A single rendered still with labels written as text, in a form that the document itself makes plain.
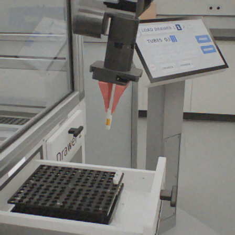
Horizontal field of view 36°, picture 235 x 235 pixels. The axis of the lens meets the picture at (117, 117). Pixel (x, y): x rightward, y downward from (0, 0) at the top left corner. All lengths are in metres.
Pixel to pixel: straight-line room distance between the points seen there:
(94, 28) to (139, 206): 0.43
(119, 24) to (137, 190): 0.44
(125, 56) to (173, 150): 1.23
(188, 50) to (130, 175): 0.94
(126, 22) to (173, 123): 1.18
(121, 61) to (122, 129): 1.83
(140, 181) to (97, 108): 1.62
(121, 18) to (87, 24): 0.07
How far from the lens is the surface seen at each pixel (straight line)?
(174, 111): 1.81
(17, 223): 0.79
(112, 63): 0.72
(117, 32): 0.71
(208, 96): 3.80
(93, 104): 2.51
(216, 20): 4.35
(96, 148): 2.63
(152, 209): 0.72
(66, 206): 0.78
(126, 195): 0.90
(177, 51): 1.69
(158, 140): 1.81
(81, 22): 0.72
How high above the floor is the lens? 1.33
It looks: 20 degrees down
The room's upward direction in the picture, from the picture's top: straight up
